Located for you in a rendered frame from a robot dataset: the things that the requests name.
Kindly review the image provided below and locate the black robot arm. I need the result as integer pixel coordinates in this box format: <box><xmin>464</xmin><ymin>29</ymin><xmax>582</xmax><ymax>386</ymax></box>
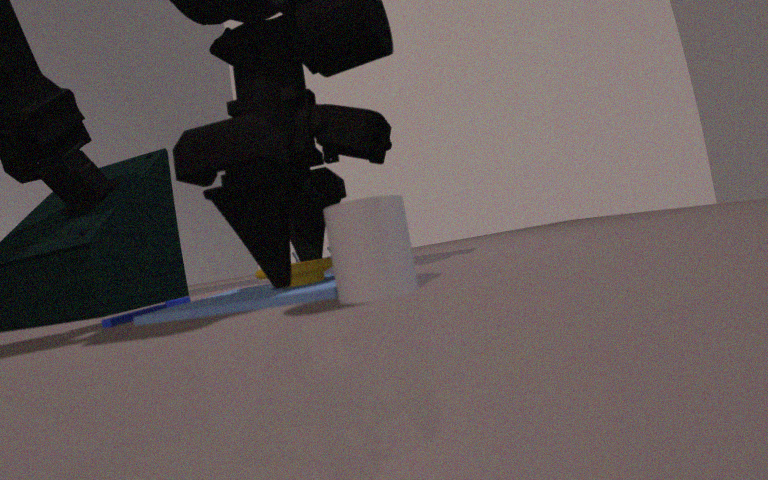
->
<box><xmin>0</xmin><ymin>0</ymin><xmax>394</xmax><ymax>216</ymax></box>

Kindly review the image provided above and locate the yellow round plate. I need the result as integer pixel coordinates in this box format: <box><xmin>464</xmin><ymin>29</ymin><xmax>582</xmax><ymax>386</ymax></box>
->
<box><xmin>255</xmin><ymin>257</ymin><xmax>333</xmax><ymax>287</ymax></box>

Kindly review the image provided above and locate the grey cylinder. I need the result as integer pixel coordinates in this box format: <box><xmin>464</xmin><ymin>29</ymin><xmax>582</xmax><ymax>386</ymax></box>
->
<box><xmin>323</xmin><ymin>195</ymin><xmax>419</xmax><ymax>304</ymax></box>

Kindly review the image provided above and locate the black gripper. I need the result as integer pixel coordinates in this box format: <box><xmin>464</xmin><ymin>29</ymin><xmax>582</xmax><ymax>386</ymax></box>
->
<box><xmin>172</xmin><ymin>76</ymin><xmax>347</xmax><ymax>288</ymax></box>

